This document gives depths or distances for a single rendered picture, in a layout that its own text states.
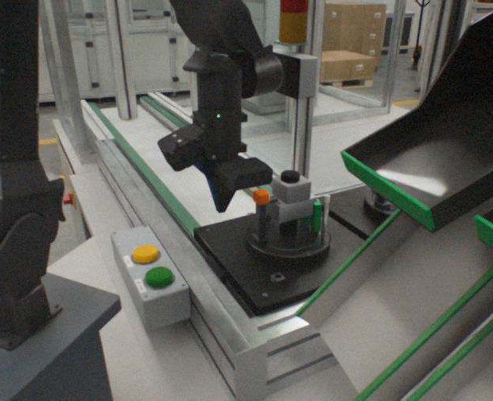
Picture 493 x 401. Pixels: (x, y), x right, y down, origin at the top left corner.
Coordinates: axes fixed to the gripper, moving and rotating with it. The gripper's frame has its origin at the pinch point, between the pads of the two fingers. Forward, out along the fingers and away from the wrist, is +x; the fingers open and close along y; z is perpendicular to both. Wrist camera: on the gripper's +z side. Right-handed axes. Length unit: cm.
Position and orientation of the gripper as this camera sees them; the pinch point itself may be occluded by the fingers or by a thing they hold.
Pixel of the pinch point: (220, 190)
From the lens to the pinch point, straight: 62.4
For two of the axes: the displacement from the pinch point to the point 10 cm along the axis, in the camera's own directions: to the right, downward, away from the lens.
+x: -0.2, 9.0, 4.3
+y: 4.7, 3.9, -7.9
